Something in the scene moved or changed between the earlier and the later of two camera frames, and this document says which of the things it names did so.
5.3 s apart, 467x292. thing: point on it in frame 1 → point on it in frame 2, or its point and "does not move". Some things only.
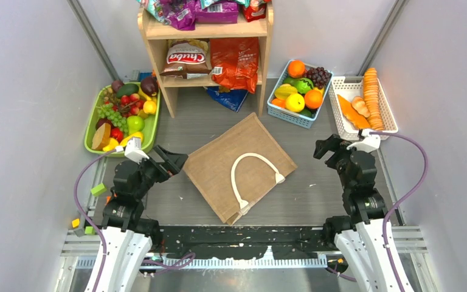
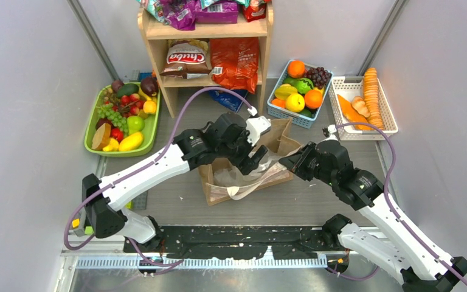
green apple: [135, 123] does not move
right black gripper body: [334, 151] → [303, 162]
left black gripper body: [163, 163] → [241, 152]
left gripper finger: [177, 159] → [254, 161]
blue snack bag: [233, 99] does not move
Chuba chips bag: [186, 58] does not move
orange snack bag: [235, 62] does not move
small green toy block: [89, 230] does not move
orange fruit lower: [313, 98] does not move
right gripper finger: [323, 146] → [296, 163]
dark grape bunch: [319, 76] does not move
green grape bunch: [105, 111] does not move
